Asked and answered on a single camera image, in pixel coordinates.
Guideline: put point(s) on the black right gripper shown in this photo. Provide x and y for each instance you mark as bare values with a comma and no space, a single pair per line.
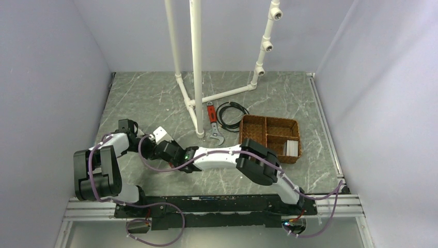
174,143

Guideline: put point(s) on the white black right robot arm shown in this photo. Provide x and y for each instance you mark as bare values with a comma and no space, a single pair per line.
256,162

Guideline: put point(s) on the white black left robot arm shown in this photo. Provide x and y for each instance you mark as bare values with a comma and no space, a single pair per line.
97,174

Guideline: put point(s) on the white cards stack in basket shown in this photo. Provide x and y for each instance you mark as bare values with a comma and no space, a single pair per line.
291,148

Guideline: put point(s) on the brown woven divided basket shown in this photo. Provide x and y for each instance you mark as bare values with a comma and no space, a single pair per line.
271,132

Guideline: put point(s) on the white PVC pipe frame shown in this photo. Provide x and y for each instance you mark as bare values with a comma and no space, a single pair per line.
194,106

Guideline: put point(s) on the red handled adjustable wrench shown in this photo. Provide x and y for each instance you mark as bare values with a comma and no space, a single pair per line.
215,133

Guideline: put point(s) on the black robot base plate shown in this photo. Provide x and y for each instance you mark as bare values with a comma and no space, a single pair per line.
168,212

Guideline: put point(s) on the aluminium rail frame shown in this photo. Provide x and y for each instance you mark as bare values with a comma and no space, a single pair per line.
154,99

